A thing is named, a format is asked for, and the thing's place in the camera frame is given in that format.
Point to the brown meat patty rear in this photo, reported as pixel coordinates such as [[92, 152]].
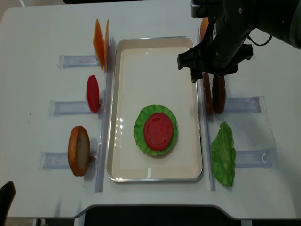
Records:
[[207, 90]]

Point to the red tomato slice on stack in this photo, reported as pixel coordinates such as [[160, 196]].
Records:
[[158, 131]]

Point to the red tomato slice standing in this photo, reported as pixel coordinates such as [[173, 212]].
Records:
[[93, 96]]

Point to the clear pusher track bun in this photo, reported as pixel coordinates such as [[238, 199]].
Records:
[[53, 161]]

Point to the clear acrylic rail right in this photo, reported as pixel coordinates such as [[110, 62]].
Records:
[[207, 140]]

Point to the green lettuce leaf on bun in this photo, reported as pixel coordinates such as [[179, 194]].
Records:
[[145, 113]]

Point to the clear pusher track patty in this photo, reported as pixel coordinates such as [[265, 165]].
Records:
[[254, 104]]

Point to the bun slice standing left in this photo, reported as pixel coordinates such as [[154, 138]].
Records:
[[79, 151]]

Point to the brown meat patty front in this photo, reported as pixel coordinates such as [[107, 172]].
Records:
[[218, 94]]

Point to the clear pusher track lettuce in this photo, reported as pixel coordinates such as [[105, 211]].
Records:
[[253, 159]]

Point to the orange cheese slice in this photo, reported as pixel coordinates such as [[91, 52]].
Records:
[[98, 43], [106, 46]]

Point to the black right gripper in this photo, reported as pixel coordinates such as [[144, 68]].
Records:
[[222, 47]]

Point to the green lettuce leaf standing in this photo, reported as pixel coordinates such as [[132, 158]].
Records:
[[223, 155]]

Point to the sesame bun top far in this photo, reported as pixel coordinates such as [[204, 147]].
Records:
[[203, 27]]

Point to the clear pusher track cheese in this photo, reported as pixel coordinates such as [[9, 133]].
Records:
[[77, 61]]

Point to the orange cheese slice rear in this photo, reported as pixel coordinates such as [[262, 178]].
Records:
[[106, 46]]

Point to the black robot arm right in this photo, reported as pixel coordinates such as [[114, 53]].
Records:
[[278, 18]]

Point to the orange cheese slice front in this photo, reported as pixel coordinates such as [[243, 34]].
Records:
[[98, 43]]

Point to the clear acrylic rail left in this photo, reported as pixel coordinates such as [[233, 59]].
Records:
[[106, 119]]

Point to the white rectangular tray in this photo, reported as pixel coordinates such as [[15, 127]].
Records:
[[146, 73]]

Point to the clear acrylic rail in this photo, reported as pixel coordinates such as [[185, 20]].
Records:
[[106, 119], [207, 140]]

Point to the clear pusher track tomato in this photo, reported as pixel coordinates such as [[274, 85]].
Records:
[[59, 108]]

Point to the brown meat patty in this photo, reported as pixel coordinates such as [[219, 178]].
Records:
[[218, 94], [207, 90]]

